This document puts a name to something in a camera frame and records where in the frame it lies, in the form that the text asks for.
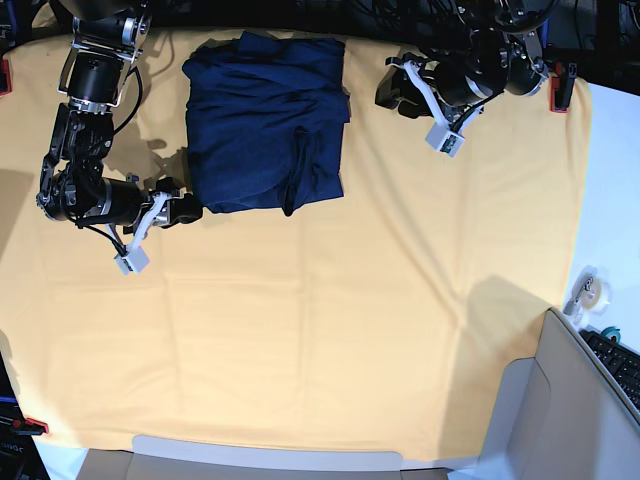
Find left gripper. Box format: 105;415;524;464
374;52;485;133

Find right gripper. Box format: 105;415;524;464
123;177;203;250

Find blue T-shirt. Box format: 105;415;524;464
182;32;350;216

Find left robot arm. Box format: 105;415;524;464
375;1;559;134

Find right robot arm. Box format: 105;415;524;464
36;1;203;256

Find red clamp right edge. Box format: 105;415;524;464
550;61;578;113

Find red clamp edge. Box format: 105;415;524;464
0;59;12;96
550;61;578;113

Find red clamp left edge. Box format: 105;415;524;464
0;59;12;96

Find yellow table cloth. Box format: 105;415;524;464
1;37;592;461

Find tape roll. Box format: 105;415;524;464
563;266;612;320

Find red black tool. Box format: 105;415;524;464
9;418;49;436

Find black keyboard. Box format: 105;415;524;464
579;330;639;409

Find cardboard box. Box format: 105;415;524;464
78;309;639;479

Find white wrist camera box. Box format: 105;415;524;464
114;248;150;275
425;123;465;158

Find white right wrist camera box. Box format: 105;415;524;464
114;248;150;275

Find black cable bundle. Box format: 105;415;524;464
279;0;501;51

